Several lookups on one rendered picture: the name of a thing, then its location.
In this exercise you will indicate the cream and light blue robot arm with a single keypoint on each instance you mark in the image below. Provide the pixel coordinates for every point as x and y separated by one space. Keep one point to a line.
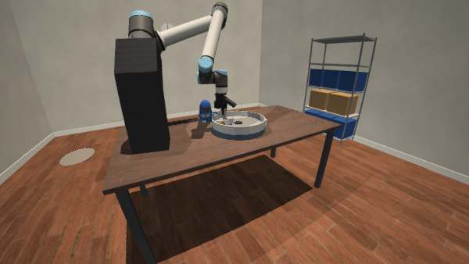
141 25

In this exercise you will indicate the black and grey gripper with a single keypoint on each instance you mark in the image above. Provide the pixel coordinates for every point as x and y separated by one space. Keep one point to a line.
220 104

